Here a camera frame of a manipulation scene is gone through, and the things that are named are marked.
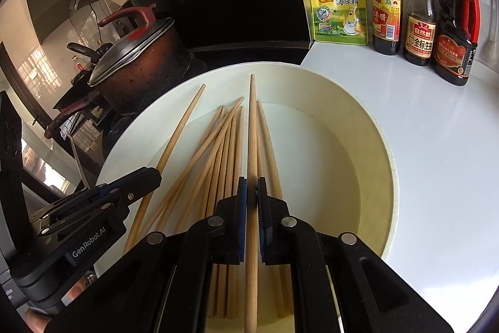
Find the dark red cooking pot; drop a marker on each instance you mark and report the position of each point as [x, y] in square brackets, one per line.
[156, 81]

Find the person's left hand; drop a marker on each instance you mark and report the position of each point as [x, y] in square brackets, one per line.
[39, 323]

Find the black gas stove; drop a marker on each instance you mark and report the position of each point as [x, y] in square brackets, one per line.
[115, 138]

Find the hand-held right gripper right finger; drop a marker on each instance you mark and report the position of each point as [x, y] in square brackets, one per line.
[263, 223]

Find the white round basin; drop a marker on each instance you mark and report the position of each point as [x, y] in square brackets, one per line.
[323, 161]

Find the tan wooden chopstick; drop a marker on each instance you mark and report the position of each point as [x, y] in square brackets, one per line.
[252, 130]
[183, 122]

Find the pile of wooden chopsticks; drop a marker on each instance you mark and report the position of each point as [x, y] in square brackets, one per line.
[228, 145]

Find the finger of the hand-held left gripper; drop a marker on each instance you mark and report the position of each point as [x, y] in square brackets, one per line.
[142, 177]
[113, 208]

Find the clear soy sauce bottle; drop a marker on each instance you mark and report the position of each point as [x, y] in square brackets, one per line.
[420, 24]

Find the yellow seasoning pouch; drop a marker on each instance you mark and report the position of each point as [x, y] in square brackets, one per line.
[341, 9]

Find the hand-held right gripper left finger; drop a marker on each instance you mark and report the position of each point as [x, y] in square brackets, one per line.
[242, 223]

